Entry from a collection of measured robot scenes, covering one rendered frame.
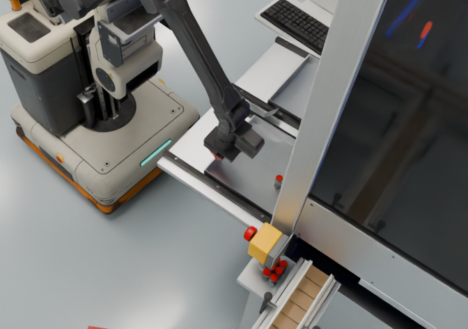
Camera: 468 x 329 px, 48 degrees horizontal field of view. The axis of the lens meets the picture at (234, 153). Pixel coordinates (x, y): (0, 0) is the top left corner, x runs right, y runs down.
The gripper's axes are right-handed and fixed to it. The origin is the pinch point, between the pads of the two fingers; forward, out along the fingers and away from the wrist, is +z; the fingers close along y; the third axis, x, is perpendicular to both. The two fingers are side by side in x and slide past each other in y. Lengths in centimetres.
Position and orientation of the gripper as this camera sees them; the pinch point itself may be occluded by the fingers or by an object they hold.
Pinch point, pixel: (219, 157)
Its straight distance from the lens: 155.9
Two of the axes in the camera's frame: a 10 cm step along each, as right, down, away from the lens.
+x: 5.8, -6.5, 4.8
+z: -2.0, 4.6, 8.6
